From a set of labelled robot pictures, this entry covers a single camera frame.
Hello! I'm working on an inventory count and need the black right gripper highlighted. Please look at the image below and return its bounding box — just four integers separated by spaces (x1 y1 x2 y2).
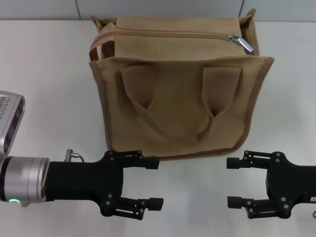
226 150 316 220

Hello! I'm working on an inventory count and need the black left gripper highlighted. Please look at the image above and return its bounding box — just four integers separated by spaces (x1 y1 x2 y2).
43 149 164 220

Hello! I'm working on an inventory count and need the khaki canvas food bag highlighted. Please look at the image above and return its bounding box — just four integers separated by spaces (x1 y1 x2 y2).
88 8 276 159

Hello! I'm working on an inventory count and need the silver metal zipper pull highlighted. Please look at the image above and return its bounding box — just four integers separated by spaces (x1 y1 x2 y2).
226 34 255 53

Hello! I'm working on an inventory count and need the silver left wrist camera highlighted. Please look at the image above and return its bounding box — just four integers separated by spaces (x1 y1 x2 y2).
0 90 26 158

